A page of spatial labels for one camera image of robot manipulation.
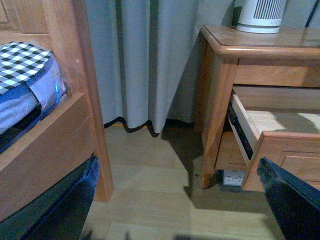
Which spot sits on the wooden bed frame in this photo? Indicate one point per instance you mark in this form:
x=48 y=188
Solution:
x=74 y=130

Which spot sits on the floor power socket box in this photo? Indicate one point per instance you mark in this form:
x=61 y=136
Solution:
x=232 y=181

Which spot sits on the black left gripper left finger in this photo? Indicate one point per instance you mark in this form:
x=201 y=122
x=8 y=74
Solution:
x=60 y=212

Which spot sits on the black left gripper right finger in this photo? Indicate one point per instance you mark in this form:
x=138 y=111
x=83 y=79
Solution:
x=294 y=203

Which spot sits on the wooden drawer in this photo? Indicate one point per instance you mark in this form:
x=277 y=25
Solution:
x=229 y=154
x=288 y=137

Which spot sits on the checkered pillow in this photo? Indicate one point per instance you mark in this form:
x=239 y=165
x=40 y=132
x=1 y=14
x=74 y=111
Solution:
x=21 y=62

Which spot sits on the wooden nightstand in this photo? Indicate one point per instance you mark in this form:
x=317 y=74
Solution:
x=281 y=68

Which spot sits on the white air purifier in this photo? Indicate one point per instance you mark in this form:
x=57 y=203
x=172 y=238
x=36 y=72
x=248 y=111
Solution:
x=261 y=16

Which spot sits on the grey curtain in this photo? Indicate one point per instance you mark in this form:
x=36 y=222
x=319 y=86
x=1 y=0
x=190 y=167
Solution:
x=147 y=56

